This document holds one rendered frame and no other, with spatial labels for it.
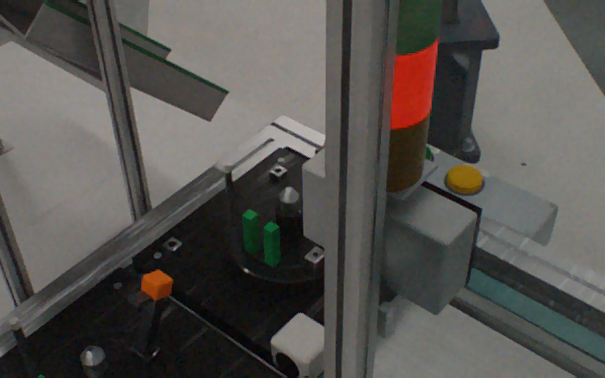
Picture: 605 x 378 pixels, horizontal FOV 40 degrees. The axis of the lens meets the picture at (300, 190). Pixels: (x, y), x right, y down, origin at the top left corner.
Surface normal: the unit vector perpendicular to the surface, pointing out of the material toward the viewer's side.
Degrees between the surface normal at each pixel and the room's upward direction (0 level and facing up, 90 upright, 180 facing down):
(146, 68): 90
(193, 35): 0
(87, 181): 0
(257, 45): 0
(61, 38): 90
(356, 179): 90
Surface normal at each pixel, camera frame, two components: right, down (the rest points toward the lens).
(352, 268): -0.64, 0.52
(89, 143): -0.01, -0.74
